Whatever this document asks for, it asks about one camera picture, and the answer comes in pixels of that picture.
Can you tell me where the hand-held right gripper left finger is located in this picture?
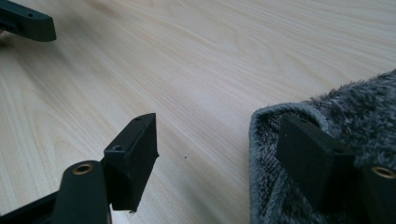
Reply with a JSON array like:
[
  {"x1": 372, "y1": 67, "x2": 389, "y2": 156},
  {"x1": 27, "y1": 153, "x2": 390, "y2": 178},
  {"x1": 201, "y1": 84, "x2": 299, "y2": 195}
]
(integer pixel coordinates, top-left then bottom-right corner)
[{"x1": 103, "y1": 112, "x2": 160, "y2": 213}]

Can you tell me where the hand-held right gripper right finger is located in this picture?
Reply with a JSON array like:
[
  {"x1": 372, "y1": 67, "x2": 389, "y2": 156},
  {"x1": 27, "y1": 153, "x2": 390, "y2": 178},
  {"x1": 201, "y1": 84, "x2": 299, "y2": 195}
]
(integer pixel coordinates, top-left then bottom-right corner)
[{"x1": 275, "y1": 113, "x2": 357, "y2": 213}]

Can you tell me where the grey fuzzy cloth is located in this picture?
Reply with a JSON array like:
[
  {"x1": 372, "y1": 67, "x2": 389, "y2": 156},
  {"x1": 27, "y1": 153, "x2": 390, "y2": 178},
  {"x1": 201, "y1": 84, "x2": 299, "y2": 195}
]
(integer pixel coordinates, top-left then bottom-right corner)
[{"x1": 248, "y1": 69, "x2": 396, "y2": 224}]

